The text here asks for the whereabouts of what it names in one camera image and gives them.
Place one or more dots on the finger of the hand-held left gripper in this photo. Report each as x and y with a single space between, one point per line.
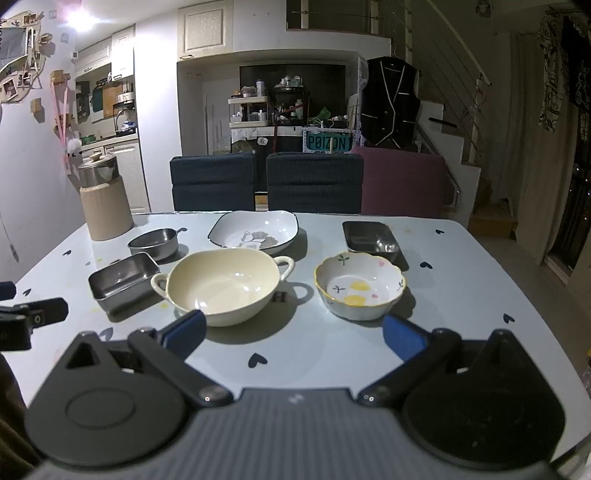
6 290
46 310

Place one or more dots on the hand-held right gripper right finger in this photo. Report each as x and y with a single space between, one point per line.
401 334

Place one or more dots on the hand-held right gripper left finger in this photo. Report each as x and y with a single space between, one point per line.
184 330

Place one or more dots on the floral scalloped ceramic bowl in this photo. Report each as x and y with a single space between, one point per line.
360 286

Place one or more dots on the deep steel rectangular container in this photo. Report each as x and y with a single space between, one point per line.
120 281

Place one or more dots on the shallow steel rectangular tray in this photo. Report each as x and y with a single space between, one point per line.
369 240

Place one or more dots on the white plate with blue rim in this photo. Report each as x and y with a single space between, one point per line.
249 230

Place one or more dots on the beige canister with steel top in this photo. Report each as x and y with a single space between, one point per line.
106 212

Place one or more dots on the purple chair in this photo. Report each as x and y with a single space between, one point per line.
401 184

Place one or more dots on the dark blue chair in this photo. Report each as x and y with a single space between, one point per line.
212 182
314 182

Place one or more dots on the white kitchen base cabinet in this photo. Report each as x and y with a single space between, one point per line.
129 175

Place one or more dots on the pink hanging ribbon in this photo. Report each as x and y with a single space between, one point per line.
62 124

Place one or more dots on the white staircase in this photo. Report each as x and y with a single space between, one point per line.
461 152

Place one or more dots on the teal printed box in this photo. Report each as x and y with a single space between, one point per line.
325 141

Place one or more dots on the wooden cutting board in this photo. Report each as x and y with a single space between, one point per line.
112 99

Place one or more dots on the white shelf cart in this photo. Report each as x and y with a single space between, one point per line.
249 113

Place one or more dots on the black vest with white trim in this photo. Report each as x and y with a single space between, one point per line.
390 101

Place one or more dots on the black storage rack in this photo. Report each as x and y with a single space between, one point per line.
288 104

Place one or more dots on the ceiling light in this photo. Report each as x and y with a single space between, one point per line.
79 16

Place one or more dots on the stair handrail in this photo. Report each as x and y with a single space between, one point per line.
457 55

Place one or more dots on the white upper cabinet door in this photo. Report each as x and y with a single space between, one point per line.
203 30

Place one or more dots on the patterned curtain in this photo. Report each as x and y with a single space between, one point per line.
554 69

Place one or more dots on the wall photo collage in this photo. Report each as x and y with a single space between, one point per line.
23 60

